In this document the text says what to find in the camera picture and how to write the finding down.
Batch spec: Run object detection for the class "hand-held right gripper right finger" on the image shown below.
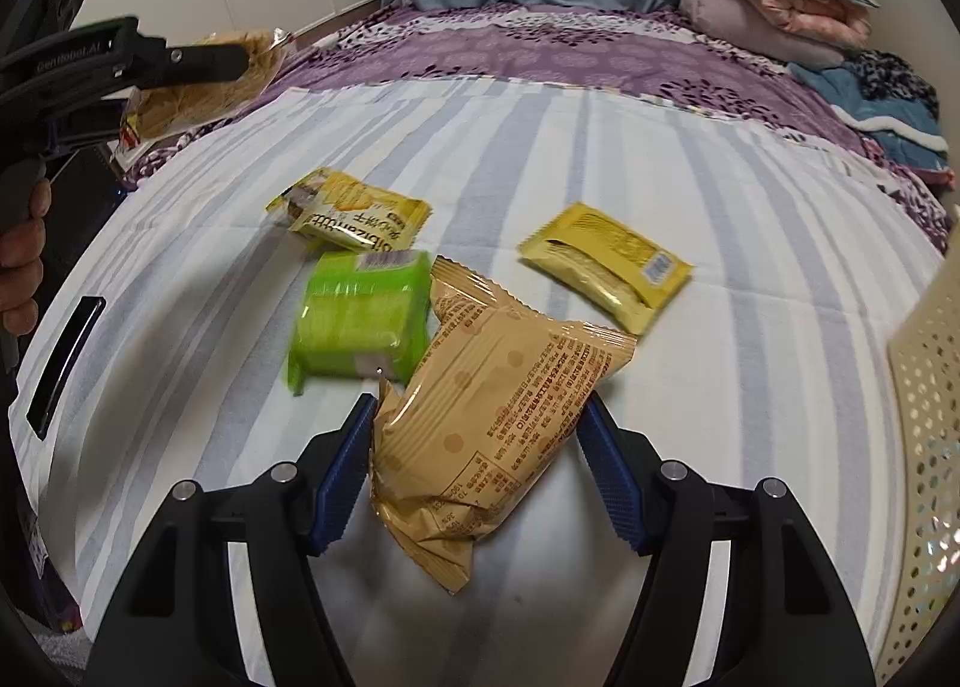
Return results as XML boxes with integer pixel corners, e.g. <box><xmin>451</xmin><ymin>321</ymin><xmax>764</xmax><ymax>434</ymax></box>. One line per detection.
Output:
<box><xmin>576</xmin><ymin>398</ymin><xmax>878</xmax><ymax>687</ymax></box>

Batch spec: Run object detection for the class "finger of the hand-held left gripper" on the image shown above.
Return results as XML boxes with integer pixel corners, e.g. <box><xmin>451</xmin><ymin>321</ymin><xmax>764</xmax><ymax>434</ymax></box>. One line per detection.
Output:
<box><xmin>165</xmin><ymin>40</ymin><xmax>260</xmax><ymax>88</ymax></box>

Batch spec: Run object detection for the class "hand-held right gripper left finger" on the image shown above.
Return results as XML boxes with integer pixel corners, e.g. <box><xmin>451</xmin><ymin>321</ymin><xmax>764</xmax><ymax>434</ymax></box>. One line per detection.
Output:
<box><xmin>82</xmin><ymin>393</ymin><xmax>376</xmax><ymax>687</ymax></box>

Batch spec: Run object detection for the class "clear-wrapped cake packet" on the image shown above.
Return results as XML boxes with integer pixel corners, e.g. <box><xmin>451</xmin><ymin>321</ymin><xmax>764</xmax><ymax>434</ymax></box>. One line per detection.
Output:
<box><xmin>112</xmin><ymin>27</ymin><xmax>297</xmax><ymax>170</ymax></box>

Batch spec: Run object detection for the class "tan snack packet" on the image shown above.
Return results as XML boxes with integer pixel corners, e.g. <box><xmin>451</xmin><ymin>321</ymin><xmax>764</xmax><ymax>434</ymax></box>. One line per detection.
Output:
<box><xmin>369</xmin><ymin>256</ymin><xmax>638</xmax><ymax>594</ymax></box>

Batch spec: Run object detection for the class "light green snack packet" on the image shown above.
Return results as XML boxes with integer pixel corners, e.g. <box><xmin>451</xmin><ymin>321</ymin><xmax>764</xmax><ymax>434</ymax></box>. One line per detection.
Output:
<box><xmin>283</xmin><ymin>248</ymin><xmax>436</xmax><ymax>395</ymax></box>

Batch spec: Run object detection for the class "yellow biscuit packet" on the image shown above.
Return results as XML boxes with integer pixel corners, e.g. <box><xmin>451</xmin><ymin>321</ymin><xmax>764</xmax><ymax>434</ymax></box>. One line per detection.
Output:
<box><xmin>265</xmin><ymin>167</ymin><xmax>434</xmax><ymax>254</ymax></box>

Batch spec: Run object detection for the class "yellow snack packet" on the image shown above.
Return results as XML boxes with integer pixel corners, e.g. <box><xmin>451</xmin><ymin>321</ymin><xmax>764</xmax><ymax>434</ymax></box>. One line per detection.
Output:
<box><xmin>517</xmin><ymin>202</ymin><xmax>692</xmax><ymax>337</ymax></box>

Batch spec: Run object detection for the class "cream perforated plastic basket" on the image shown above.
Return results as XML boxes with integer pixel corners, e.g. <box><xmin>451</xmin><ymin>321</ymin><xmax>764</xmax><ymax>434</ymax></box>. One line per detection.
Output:
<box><xmin>874</xmin><ymin>214</ymin><xmax>960</xmax><ymax>687</ymax></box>

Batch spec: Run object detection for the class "person's left hand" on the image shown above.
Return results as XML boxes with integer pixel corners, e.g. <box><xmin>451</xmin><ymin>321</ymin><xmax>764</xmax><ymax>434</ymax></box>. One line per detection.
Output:
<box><xmin>0</xmin><ymin>226</ymin><xmax>53</xmax><ymax>339</ymax></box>

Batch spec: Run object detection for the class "striped bedsheet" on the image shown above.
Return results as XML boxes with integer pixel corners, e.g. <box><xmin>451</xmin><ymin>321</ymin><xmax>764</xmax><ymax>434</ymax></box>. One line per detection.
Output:
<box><xmin>15</xmin><ymin>76</ymin><xmax>953</xmax><ymax>687</ymax></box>

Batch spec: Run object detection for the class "black rectangular bar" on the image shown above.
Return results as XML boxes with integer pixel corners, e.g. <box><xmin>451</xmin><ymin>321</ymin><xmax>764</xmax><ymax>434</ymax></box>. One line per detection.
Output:
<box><xmin>26</xmin><ymin>295</ymin><xmax>107</xmax><ymax>440</ymax></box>

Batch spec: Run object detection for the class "purple floral blanket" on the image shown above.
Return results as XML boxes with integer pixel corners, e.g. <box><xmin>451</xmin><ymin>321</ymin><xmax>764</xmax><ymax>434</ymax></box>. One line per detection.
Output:
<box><xmin>112</xmin><ymin>1</ymin><xmax>950</xmax><ymax>253</ymax></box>

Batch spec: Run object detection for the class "blue fleece cloth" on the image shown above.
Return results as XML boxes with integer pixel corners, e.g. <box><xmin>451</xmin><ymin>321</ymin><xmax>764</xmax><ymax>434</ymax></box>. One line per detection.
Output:
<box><xmin>787</xmin><ymin>61</ymin><xmax>957</xmax><ymax>189</ymax></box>

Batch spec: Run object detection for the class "pink folded quilt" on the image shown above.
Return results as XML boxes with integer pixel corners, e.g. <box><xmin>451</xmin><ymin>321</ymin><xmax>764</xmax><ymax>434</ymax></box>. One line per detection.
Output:
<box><xmin>679</xmin><ymin>0</ymin><xmax>875</xmax><ymax>65</ymax></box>

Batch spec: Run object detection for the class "leopard print cloth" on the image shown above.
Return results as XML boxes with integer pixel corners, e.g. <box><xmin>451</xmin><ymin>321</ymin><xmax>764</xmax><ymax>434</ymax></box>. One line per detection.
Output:
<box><xmin>844</xmin><ymin>48</ymin><xmax>938</xmax><ymax>122</ymax></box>

